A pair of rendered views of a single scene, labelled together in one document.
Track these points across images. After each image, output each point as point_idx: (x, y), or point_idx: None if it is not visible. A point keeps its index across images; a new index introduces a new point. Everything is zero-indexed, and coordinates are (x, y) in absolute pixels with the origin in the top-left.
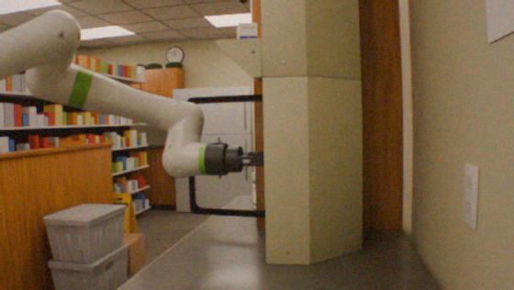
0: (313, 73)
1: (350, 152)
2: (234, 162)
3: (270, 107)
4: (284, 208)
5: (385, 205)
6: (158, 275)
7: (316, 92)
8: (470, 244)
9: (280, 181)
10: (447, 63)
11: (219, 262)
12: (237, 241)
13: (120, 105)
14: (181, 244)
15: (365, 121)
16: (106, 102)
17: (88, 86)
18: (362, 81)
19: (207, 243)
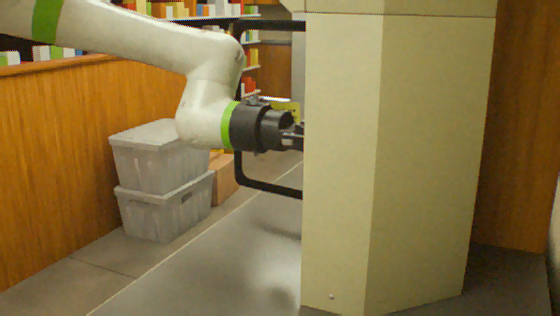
0: (396, 10)
1: (457, 147)
2: (272, 139)
3: (316, 66)
4: (331, 232)
5: (520, 213)
6: (135, 307)
7: (399, 44)
8: None
9: (327, 189)
10: None
11: (235, 288)
12: (282, 243)
13: (109, 41)
14: (203, 238)
15: (506, 77)
16: (88, 37)
17: (57, 15)
18: (509, 7)
19: (240, 241)
